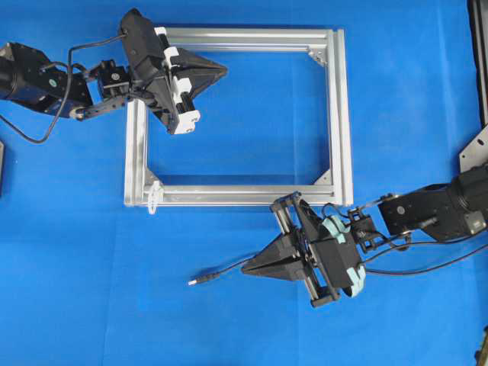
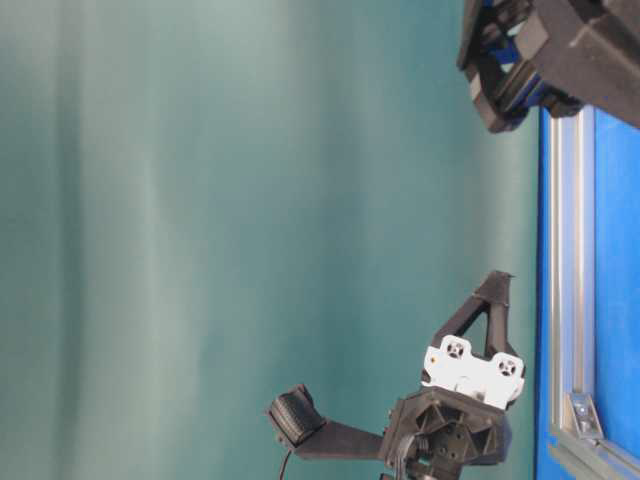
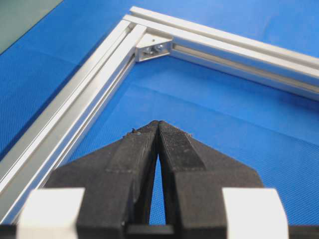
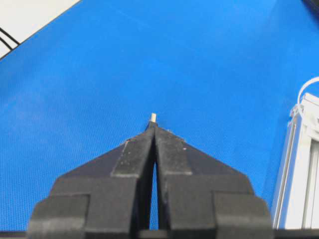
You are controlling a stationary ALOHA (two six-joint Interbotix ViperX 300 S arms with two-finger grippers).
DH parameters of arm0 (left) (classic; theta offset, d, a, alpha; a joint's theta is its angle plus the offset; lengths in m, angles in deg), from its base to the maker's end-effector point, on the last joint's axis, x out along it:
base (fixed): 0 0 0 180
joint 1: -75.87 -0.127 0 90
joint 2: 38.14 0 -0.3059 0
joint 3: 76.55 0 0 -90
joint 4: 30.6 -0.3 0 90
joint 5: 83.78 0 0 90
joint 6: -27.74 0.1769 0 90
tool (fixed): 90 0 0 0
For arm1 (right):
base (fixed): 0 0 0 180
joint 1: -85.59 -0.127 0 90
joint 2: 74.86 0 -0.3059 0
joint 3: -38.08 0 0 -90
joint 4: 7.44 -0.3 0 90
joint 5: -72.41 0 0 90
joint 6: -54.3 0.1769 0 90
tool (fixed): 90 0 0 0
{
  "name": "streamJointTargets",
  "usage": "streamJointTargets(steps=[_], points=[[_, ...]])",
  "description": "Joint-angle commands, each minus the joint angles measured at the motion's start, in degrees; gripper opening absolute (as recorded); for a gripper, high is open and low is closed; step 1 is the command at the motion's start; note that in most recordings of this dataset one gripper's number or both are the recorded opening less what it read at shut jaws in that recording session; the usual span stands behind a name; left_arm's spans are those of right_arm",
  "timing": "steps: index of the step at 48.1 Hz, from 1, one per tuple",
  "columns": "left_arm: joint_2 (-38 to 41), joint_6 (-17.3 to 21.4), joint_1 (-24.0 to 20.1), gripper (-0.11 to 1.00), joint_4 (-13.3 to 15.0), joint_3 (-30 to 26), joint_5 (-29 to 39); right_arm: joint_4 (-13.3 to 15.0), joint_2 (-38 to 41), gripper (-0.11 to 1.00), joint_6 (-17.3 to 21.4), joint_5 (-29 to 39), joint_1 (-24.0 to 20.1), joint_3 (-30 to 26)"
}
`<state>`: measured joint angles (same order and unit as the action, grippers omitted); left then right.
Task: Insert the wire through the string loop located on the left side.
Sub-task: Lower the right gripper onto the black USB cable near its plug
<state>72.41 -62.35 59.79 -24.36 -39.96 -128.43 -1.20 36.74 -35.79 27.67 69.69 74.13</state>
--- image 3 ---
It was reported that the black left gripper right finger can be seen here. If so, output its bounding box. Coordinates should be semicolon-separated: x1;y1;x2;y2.
158;121;264;239

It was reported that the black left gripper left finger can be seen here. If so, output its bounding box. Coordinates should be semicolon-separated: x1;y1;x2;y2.
45;120;159;239

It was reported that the silver aluminium extrusion frame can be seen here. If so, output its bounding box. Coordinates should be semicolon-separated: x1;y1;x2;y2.
0;6;319;224

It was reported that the silver corner bracket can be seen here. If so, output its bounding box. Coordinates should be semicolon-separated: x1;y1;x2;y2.
135;33;172;62

